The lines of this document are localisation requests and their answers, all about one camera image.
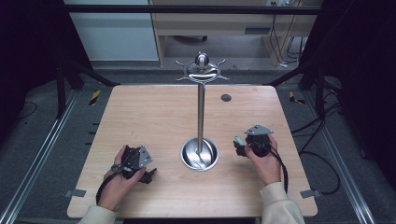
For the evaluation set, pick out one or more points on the black horizontal frame bar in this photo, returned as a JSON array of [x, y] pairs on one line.
[[186, 9]]

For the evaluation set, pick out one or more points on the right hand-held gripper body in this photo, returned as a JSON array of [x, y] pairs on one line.
[[259, 141]]

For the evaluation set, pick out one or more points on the wooden desk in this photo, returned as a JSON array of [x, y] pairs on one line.
[[211, 21]]

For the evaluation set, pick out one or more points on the person's left hand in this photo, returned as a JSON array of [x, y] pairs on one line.
[[116, 188]]

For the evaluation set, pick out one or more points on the black frame strut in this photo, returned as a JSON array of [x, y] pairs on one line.
[[299, 74], [82, 76]]

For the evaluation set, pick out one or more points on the person's right hand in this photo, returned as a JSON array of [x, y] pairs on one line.
[[267, 168]]

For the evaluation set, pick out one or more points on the aluminium floor rail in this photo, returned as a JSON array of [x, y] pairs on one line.
[[37, 158], [345, 161]]

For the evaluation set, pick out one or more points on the black curtain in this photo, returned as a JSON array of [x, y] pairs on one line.
[[29, 56], [361, 77]]

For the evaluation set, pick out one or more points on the white cabinet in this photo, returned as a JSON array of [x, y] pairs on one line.
[[115, 37]]

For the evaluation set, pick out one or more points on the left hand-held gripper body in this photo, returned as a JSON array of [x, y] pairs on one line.
[[134, 158]]

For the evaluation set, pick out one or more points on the grey table bracket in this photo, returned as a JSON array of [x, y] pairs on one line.
[[75, 193], [310, 193]]

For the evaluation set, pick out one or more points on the metal utensil stand with hooks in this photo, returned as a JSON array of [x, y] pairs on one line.
[[201, 118]]

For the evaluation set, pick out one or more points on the round grey table grommet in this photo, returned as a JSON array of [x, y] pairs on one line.
[[226, 98]]

